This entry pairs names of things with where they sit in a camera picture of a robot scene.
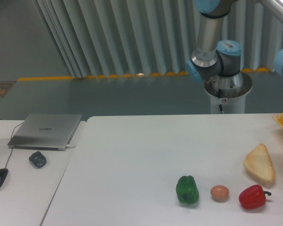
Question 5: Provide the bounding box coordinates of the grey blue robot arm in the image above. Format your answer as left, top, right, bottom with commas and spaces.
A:
186, 0, 283, 81

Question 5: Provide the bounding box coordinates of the green bell pepper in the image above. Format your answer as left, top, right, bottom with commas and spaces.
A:
175, 176, 199, 204

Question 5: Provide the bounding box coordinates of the red bell pepper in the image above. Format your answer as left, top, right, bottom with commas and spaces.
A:
239, 185, 272, 210

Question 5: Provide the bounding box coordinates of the folded white partition screen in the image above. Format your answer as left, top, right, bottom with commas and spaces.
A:
35, 0, 283, 78

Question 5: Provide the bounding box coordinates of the silver closed laptop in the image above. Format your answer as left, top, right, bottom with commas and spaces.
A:
8, 114, 82, 151

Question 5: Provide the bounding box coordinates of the brown egg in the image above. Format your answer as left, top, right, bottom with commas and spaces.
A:
210, 185, 229, 202

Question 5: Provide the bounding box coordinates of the black power adapter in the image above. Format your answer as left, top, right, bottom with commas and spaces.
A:
29, 151, 47, 169

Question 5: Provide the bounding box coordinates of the triangular toast slice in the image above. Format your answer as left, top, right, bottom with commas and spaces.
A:
243, 144, 275, 185

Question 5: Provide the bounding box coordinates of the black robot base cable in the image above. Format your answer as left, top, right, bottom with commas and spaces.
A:
217, 88, 225, 114

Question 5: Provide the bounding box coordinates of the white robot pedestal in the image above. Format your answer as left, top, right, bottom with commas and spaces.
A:
204, 72, 253, 114

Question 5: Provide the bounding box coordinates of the black mouse cable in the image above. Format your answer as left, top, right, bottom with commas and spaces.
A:
0, 119, 25, 170

